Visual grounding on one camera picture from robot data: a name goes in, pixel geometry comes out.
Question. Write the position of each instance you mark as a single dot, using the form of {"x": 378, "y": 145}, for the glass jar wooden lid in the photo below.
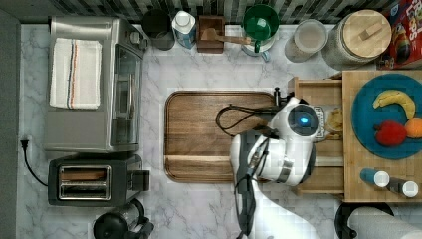
{"x": 358, "y": 39}

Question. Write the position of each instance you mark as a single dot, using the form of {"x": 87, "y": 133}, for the orange toy fruit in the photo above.
{"x": 414, "y": 128}

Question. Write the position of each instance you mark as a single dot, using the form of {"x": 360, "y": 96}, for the red Froot Loops box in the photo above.
{"x": 405, "y": 49}

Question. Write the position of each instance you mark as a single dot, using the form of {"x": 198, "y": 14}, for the black cup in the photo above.
{"x": 156, "y": 24}

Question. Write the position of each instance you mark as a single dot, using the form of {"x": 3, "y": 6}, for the white blue mug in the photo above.
{"x": 263, "y": 52}

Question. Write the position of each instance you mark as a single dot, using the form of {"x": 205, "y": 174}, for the wooden tray board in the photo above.
{"x": 196, "y": 150}

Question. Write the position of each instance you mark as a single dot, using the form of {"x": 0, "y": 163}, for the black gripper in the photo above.
{"x": 279, "y": 100}

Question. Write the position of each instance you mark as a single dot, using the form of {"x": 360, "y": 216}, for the wooden spatula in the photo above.
{"x": 225, "y": 37}

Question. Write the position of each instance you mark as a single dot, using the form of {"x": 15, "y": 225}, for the white striped dish towel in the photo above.
{"x": 76, "y": 74}

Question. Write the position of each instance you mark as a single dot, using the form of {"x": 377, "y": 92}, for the green mug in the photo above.
{"x": 260, "y": 23}

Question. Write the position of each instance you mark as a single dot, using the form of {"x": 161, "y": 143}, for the clear cereal container white lid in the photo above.
{"x": 309, "y": 38}

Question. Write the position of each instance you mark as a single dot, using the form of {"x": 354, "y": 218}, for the dark shaker white cap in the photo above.
{"x": 407, "y": 188}

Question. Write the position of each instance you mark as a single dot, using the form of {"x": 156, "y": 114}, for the wooden drawer cabinet top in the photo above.
{"x": 357, "y": 157}

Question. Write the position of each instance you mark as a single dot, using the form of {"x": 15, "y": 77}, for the blue white milk carton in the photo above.
{"x": 184, "y": 29}

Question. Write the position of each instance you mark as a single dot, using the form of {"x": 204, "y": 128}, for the blue plate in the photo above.
{"x": 364, "y": 116}

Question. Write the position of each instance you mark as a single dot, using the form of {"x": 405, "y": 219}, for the dark wooden utensil holder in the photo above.
{"x": 206, "y": 46}

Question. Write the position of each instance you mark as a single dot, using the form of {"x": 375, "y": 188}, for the wooden drawer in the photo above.
{"x": 327, "y": 176}

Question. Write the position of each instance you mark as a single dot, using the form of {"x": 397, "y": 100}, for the black silver toaster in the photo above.
{"x": 96, "y": 180}

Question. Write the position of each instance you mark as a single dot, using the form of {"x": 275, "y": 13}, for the yellow toy banana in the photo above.
{"x": 390, "y": 97}

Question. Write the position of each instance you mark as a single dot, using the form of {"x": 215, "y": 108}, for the snack bag in drawer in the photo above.
{"x": 330, "y": 122}

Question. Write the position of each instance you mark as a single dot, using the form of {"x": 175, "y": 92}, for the silver toaster oven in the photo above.
{"x": 114, "y": 125}

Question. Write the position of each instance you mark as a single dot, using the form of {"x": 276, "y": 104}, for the blue shaker white cap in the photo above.
{"x": 371, "y": 176}

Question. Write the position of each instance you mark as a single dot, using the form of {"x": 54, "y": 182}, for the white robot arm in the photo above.
{"x": 283, "y": 151}

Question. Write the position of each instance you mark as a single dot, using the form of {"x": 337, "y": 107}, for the paper towel roll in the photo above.
{"x": 372, "y": 223}

